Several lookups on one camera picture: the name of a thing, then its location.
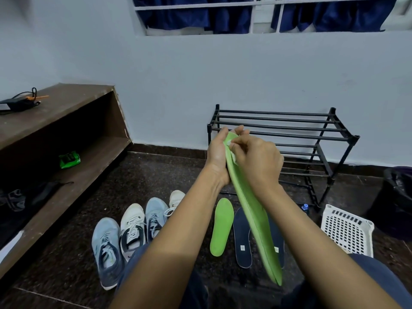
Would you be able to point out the person's right forearm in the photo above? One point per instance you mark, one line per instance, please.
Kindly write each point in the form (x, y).
(315, 254)

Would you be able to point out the dark blue shoe insole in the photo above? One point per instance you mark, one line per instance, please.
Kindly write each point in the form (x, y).
(242, 238)
(278, 236)

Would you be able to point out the brown wooden shelf unit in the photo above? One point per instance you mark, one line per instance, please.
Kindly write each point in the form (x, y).
(48, 131)

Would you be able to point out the light green shoe insole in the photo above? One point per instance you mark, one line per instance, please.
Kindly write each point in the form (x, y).
(254, 215)

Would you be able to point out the person's left hand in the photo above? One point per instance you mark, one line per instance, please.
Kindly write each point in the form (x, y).
(216, 157)

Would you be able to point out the blue bottle cap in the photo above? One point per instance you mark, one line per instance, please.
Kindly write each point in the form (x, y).
(305, 207)

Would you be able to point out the person's left forearm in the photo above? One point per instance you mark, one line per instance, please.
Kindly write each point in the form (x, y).
(173, 241)

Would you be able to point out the white cleaning wipe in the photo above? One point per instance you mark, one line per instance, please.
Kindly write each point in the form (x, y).
(233, 156)

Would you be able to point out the black trash bin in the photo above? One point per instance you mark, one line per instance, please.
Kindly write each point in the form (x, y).
(394, 202)

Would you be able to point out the person's left thumb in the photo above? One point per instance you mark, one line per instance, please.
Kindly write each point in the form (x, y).
(221, 138)

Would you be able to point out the bright green shoe insole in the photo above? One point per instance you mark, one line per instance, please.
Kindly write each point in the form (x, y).
(221, 226)

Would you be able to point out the black bag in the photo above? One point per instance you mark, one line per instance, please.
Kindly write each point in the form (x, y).
(22, 202)

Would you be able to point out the black metal shoe rack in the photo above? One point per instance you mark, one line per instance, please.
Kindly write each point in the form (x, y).
(309, 131)

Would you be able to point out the orange pen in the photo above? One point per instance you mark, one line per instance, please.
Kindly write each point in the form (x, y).
(38, 97)

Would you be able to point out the white window grill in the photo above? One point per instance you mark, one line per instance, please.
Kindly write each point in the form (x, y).
(260, 3)

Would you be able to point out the white sneaker with black swoosh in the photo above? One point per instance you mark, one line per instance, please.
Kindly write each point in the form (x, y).
(132, 226)

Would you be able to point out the green toy car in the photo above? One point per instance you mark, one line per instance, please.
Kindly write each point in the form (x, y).
(69, 159)

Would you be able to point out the dark blue curtain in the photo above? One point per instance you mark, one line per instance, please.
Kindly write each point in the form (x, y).
(338, 17)
(193, 17)

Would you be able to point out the person's right hand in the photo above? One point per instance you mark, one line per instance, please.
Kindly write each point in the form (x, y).
(260, 164)

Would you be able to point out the blue grey sneaker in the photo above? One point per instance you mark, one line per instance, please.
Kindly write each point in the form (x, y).
(107, 254)
(155, 214)

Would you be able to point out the white paper sheet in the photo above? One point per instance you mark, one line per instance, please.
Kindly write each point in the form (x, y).
(9, 246)

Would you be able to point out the person's right fingers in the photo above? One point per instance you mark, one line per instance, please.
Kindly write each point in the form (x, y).
(243, 145)

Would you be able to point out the white plastic basket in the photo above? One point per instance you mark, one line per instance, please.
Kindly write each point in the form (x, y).
(347, 230)

